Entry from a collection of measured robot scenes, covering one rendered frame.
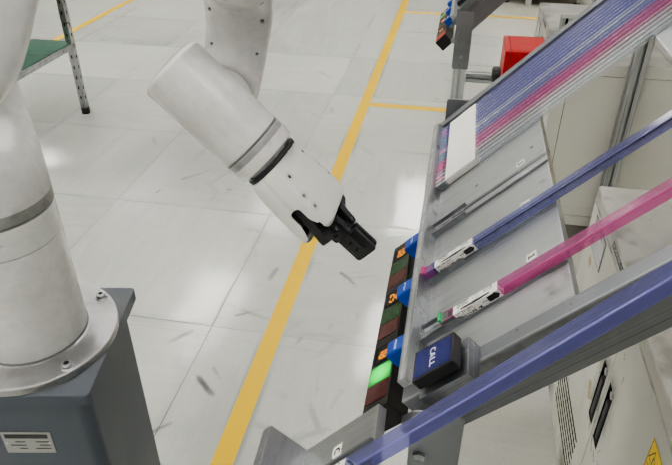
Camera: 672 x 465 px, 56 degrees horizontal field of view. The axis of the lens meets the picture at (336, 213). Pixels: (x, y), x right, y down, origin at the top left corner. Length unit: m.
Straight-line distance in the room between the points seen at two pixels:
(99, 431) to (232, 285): 1.21
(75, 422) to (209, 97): 0.40
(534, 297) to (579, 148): 1.50
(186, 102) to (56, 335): 0.30
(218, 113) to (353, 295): 1.27
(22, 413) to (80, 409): 0.07
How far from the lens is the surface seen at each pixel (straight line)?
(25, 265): 0.73
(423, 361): 0.63
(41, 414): 0.82
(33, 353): 0.79
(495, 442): 1.60
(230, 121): 0.73
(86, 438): 0.84
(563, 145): 2.13
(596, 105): 2.09
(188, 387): 1.71
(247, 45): 0.82
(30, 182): 0.70
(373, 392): 0.78
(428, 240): 0.89
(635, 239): 1.19
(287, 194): 0.74
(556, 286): 0.65
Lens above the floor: 1.23
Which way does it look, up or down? 32 degrees down
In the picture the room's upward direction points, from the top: straight up
